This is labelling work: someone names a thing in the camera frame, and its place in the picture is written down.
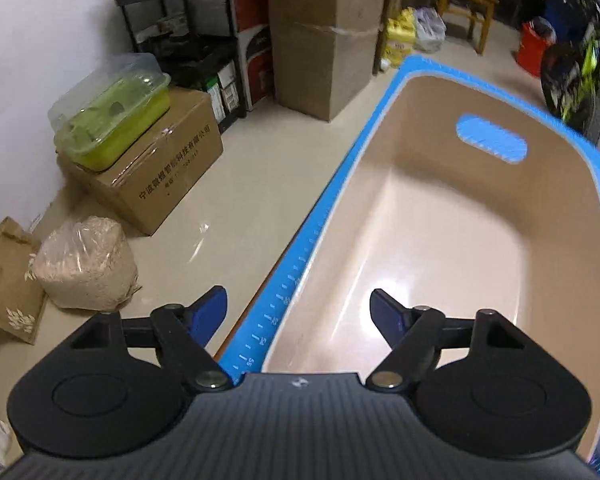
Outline plastic bag of wood shavings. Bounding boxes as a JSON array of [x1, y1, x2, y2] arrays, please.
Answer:
[[27, 216, 140, 312]]

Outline blue silicone table mat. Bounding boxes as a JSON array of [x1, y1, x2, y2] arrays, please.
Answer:
[[218, 54, 600, 480]]

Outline brown paper bag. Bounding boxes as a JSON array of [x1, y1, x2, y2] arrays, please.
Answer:
[[0, 217, 45, 344]]

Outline beige plastic storage bin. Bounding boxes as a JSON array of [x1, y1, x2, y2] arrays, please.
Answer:
[[261, 75, 600, 463]]

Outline cardboard box under green tray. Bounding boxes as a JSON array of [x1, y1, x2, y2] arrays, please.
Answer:
[[57, 88, 223, 235]]

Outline green tray with clear lid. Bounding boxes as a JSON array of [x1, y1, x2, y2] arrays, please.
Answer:
[[47, 53, 171, 172]]

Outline green black bicycle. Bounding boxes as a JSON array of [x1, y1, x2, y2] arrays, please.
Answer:
[[540, 9, 600, 145]]

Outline red bucket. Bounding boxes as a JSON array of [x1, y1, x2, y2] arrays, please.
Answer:
[[516, 18, 556, 77]]

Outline white plastic bag on floor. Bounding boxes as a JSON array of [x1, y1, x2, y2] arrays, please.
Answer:
[[414, 8, 446, 53]]

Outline yellow plastic jug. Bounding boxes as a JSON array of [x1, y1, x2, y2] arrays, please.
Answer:
[[384, 8, 416, 67]]

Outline black metal shelf rack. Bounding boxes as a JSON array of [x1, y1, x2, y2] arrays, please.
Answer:
[[114, 0, 247, 132]]

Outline wooden chair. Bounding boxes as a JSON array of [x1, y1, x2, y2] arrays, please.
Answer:
[[434, 0, 498, 55]]

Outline tall stacked cardboard boxes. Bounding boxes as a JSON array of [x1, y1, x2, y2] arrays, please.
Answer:
[[268, 0, 384, 122]]

